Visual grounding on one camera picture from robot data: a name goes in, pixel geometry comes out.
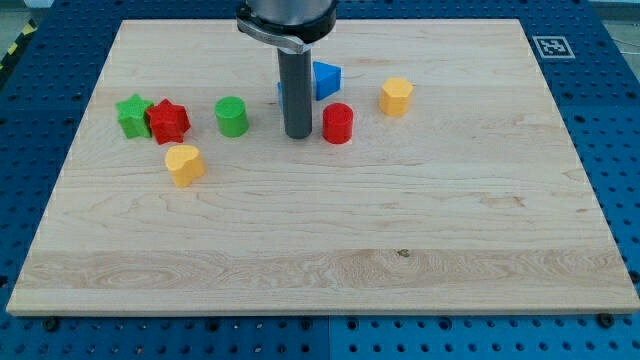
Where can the red cylinder block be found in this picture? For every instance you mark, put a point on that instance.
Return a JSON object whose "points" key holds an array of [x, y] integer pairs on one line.
{"points": [[337, 123]]}

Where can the green cylinder block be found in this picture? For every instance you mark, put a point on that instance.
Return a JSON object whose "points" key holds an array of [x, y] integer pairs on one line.
{"points": [[231, 116]]}

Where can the yellow heart block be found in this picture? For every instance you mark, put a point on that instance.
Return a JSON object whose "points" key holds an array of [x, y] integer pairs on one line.
{"points": [[184, 163]]}

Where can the blue block behind rod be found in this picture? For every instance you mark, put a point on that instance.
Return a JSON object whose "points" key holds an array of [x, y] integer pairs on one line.
{"points": [[279, 92]]}

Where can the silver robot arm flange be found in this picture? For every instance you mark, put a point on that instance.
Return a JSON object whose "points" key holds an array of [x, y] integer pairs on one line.
{"points": [[292, 26]]}

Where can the green star block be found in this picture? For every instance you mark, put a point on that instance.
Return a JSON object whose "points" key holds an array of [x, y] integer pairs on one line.
{"points": [[132, 116]]}

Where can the wooden board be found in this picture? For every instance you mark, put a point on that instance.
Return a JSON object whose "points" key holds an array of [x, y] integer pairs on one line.
{"points": [[473, 202]]}

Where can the fiducial marker tag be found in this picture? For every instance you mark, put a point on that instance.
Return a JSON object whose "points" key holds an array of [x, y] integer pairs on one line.
{"points": [[553, 47]]}

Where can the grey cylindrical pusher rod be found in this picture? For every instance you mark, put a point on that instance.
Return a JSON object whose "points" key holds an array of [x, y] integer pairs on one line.
{"points": [[295, 80]]}

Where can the red star block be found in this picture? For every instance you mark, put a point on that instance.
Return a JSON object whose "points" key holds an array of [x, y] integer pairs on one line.
{"points": [[169, 122]]}

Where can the yellow hexagon block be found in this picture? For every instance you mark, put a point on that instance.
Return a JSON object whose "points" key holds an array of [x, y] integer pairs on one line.
{"points": [[395, 97]]}

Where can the blue triangle block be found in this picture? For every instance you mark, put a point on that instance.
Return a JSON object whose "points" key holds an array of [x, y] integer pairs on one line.
{"points": [[328, 79]]}

